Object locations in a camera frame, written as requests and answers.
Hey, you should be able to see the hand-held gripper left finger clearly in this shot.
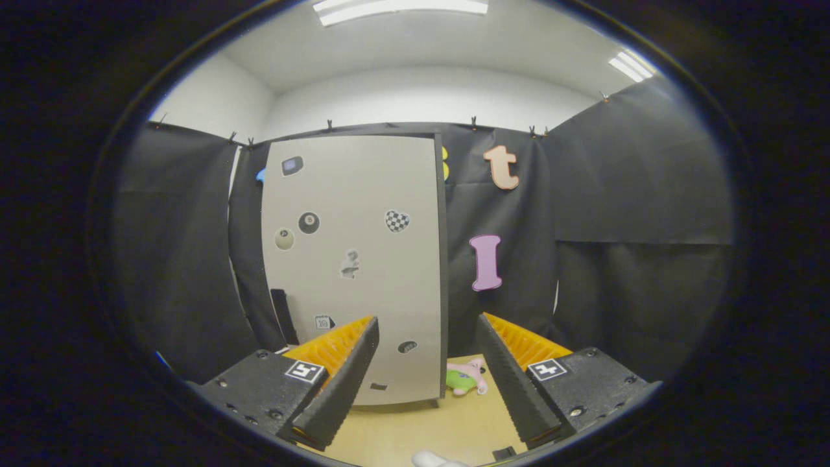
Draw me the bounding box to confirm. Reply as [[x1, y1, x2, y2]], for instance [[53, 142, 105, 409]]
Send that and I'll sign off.
[[188, 315, 380, 451]]

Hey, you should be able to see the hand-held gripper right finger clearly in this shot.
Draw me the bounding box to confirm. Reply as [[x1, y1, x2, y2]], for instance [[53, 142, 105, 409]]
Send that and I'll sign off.
[[475, 313, 663, 449]]

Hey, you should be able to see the light grey shoe cabinet door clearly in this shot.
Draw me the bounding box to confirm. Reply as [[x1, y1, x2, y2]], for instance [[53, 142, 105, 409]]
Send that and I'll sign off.
[[261, 136, 443, 406]]

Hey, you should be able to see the grey shoe cabinet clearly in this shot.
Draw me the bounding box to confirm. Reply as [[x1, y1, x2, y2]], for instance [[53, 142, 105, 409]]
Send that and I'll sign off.
[[259, 130, 449, 409]]

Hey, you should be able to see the green and pink plush toy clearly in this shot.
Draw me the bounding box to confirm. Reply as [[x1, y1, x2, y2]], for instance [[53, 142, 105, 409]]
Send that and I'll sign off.
[[445, 359, 488, 396]]

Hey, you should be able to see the white rounded object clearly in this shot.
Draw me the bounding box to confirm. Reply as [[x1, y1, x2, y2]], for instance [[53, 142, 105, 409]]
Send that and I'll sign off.
[[412, 451, 469, 467]]

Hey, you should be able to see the black backdrop cloth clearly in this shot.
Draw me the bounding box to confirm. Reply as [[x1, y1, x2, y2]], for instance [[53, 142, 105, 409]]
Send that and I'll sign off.
[[115, 78, 733, 383]]

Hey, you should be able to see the small ceiling light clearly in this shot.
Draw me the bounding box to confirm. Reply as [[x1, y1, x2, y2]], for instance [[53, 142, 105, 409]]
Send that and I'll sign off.
[[608, 51, 656, 83]]

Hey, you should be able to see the long ceiling light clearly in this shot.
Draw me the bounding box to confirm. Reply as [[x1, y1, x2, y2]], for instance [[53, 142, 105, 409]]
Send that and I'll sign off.
[[313, 0, 489, 27]]

